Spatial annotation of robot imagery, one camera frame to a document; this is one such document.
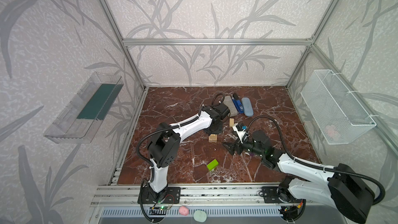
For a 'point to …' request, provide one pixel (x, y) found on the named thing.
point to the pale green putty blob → (200, 215)
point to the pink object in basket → (332, 132)
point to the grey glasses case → (228, 102)
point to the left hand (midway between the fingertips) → (218, 127)
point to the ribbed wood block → (231, 122)
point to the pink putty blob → (183, 210)
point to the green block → (212, 164)
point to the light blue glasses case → (247, 107)
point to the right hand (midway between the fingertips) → (228, 132)
